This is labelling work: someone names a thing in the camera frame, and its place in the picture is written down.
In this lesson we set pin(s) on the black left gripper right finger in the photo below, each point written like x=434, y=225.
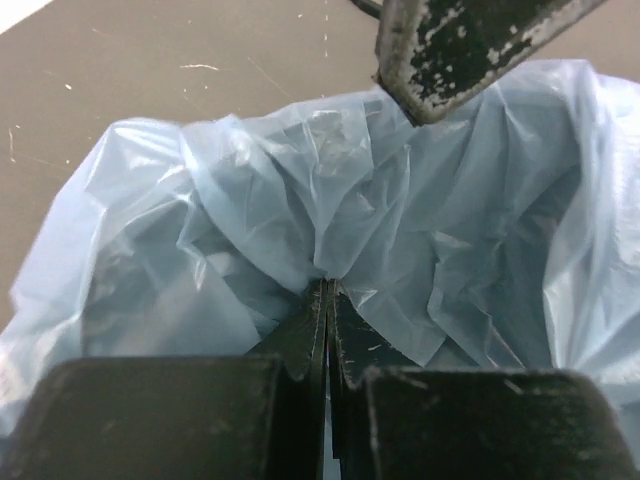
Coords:
x=393, y=419

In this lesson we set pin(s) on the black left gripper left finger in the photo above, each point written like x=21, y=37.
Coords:
x=260, y=415

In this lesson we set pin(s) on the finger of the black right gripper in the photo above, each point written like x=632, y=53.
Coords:
x=434, y=55

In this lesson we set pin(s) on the light blue trash bag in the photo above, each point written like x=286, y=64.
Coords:
x=511, y=228

